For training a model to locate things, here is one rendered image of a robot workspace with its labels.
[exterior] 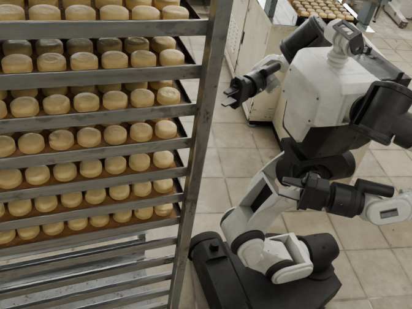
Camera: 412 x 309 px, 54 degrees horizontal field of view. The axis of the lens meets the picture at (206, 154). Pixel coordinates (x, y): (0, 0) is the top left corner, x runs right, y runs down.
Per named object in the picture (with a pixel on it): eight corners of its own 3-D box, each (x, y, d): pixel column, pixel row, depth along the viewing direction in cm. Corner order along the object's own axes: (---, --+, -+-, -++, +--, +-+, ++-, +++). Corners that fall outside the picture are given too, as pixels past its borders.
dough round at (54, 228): (68, 224, 103) (67, 219, 102) (56, 238, 99) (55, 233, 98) (51, 217, 104) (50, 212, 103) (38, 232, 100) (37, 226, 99)
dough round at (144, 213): (135, 205, 111) (135, 200, 110) (153, 206, 112) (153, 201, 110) (133, 219, 107) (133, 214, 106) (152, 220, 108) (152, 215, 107)
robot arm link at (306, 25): (317, 15, 140) (306, 18, 129) (332, 35, 140) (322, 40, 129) (291, 37, 147) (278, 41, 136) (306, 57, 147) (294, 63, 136)
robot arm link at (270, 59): (247, 73, 161) (273, 55, 164) (262, 91, 160) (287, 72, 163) (251, 67, 155) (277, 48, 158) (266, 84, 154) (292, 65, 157)
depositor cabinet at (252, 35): (219, 51, 402) (235, -38, 348) (287, 56, 415) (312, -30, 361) (245, 129, 307) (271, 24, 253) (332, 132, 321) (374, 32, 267)
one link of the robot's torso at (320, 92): (328, 112, 157) (363, 24, 134) (383, 171, 133) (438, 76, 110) (260, 118, 147) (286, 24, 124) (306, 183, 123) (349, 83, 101)
